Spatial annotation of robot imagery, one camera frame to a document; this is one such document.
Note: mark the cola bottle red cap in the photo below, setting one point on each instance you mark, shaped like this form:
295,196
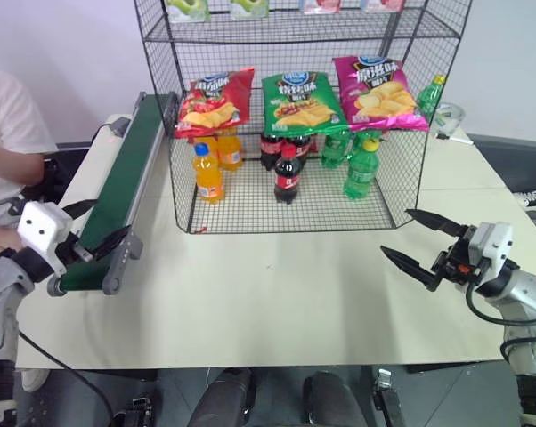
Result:
288,178

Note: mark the orange soda bottle blue cap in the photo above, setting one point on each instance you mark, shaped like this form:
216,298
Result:
209,178

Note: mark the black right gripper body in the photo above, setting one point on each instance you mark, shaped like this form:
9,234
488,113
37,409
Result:
455,264

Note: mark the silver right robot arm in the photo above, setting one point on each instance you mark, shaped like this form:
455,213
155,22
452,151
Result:
522,289

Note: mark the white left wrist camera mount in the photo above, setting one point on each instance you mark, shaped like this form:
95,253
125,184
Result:
41,227

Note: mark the person's bare forearm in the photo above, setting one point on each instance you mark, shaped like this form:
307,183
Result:
10,162

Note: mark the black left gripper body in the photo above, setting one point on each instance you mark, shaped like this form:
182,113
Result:
74,253

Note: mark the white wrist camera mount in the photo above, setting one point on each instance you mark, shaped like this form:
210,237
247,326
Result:
495,242
41,227

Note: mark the green conveyor belt grey frame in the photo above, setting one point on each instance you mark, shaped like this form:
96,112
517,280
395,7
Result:
121,178

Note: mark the magenta potato chips bag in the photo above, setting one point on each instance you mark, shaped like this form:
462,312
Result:
379,95

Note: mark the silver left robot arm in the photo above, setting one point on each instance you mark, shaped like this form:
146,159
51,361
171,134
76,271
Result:
1,284

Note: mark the dark rounded shape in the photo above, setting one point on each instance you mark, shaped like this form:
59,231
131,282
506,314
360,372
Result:
223,398
332,400

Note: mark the white marker pen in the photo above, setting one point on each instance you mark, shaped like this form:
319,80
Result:
455,139

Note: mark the red potato chips bag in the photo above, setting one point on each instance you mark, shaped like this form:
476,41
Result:
214,107

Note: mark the green soda bottle yellow cap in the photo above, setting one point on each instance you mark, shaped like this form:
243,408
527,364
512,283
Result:
360,175

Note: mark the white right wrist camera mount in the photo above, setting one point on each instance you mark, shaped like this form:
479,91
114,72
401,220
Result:
495,242

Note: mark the green snack box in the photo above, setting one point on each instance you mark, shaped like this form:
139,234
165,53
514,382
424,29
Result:
188,9
249,6

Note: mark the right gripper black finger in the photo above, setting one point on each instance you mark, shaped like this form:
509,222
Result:
412,266
437,223

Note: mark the pink snack box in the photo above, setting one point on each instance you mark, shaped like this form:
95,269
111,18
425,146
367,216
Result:
319,4
383,4

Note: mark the green potato chips bag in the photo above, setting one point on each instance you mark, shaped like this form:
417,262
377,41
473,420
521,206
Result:
301,104

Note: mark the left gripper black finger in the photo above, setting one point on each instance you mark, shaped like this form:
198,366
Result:
78,207
112,242

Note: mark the person in white shirt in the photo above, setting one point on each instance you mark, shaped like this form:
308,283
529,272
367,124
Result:
5,111

